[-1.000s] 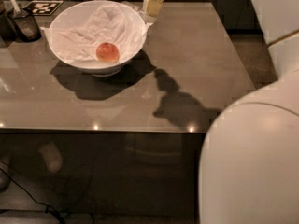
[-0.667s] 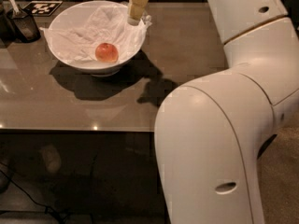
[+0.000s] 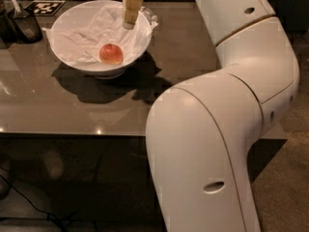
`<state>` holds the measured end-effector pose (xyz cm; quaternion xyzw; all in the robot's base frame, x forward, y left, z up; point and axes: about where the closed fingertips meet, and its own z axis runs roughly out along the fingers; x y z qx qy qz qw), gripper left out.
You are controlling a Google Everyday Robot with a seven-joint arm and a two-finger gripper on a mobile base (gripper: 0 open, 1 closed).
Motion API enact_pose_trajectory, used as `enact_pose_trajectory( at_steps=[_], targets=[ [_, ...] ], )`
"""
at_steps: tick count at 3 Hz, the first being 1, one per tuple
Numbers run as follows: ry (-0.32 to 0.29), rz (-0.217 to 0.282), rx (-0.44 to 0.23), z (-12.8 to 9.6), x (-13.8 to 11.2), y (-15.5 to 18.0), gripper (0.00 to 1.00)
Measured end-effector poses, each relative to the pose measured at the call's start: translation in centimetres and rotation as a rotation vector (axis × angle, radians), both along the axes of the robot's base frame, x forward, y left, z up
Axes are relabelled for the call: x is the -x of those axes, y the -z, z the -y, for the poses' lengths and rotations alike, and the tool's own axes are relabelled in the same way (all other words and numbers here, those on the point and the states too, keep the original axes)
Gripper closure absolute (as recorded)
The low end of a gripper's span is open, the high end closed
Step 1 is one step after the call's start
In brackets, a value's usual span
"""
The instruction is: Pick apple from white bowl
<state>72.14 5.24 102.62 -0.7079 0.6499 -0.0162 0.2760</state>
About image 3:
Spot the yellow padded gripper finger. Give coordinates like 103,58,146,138
123,0,144,30

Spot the red apple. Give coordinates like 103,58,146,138
99,43,124,65

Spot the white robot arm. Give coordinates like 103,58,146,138
146,0,299,232

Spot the white bowl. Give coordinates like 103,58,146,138
49,0,153,80

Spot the white paper liner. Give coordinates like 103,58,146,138
42,5,159,66

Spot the black white marker tag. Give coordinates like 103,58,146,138
26,0,65,16

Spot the black cup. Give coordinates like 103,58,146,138
8,9,42,44

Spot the white handled utensil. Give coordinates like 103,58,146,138
11,0,22,18

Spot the black floor cable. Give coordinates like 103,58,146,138
0,174,98,232

